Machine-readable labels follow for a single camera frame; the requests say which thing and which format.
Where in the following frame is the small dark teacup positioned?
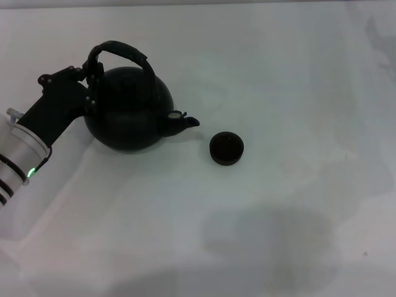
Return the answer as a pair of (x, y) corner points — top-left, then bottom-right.
(209, 131), (245, 167)

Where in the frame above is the black round teapot with handle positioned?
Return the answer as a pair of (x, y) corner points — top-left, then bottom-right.
(82, 40), (200, 154)

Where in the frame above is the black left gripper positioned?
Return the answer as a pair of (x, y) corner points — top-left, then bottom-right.
(15, 61), (104, 147)

